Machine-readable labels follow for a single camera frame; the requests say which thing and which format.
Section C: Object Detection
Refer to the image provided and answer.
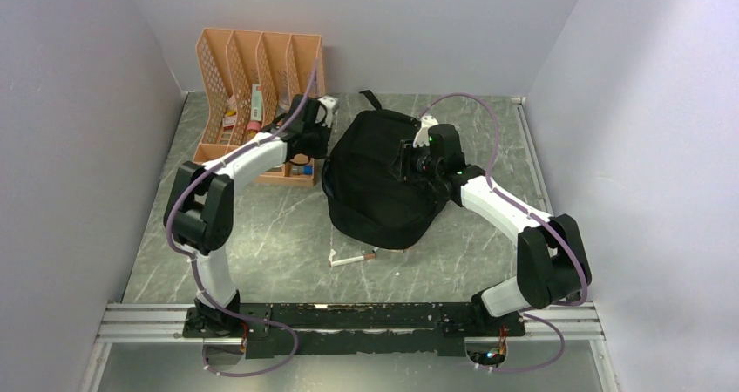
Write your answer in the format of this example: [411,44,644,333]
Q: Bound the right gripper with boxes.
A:
[388,137,443,182]

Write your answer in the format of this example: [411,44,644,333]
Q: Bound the black student backpack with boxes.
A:
[322,90,447,250]

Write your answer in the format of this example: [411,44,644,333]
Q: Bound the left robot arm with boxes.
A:
[163,94,339,336]

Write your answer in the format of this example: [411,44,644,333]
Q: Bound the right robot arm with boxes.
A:
[394,119,592,335]

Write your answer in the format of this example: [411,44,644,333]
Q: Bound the white brown pen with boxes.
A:
[329,248,378,267]

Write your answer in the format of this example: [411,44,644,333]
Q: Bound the blue cap item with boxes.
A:
[290,164,314,176]

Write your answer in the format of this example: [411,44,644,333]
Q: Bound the pink crayon tube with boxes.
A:
[244,120,261,143]

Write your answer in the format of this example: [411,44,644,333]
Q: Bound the teal stationery box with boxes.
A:
[249,84,263,123]

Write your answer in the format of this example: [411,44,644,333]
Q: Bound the peach plastic desk organizer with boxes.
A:
[193,28,327,164]

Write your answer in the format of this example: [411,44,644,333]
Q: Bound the red white staples box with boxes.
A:
[222,110,237,129]

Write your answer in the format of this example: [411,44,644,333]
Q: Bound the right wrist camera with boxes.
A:
[412,115,438,148]

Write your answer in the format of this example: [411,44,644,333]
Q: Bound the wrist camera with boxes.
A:
[412,115,438,148]
[316,95,339,129]

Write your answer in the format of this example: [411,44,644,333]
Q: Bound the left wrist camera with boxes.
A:
[316,95,339,129]

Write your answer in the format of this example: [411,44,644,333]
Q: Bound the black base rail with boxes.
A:
[181,302,525,358]

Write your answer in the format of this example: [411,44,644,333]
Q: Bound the aluminium frame rail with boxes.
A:
[97,302,604,345]

